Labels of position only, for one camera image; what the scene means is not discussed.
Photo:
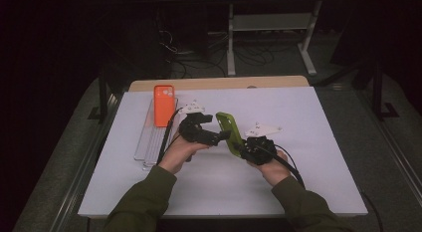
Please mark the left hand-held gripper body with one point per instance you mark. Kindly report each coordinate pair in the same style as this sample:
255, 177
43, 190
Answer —
192, 132

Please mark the white board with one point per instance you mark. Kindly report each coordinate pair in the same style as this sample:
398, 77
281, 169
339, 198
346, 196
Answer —
215, 192

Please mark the green cartoon print phone case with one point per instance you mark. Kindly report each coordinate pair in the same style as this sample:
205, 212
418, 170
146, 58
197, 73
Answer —
230, 129

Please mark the person's left hand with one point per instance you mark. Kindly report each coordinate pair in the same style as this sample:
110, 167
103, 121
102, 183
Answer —
177, 154

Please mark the person's right hand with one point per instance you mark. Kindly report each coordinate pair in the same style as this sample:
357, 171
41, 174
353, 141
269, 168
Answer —
275, 170

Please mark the orange phone case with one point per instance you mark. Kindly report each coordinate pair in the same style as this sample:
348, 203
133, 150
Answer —
164, 109

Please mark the white metal desk frame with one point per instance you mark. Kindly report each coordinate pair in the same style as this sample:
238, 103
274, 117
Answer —
272, 22

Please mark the clear plastic rack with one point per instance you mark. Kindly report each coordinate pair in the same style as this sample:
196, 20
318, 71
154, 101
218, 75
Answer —
149, 145

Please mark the black metal stand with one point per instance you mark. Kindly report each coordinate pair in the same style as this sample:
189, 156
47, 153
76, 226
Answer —
103, 99
377, 92

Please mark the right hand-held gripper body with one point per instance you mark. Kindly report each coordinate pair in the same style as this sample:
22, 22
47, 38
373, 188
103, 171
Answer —
258, 150

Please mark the metal floor rail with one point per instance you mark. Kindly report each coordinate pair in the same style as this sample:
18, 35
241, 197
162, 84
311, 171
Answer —
394, 152
83, 172

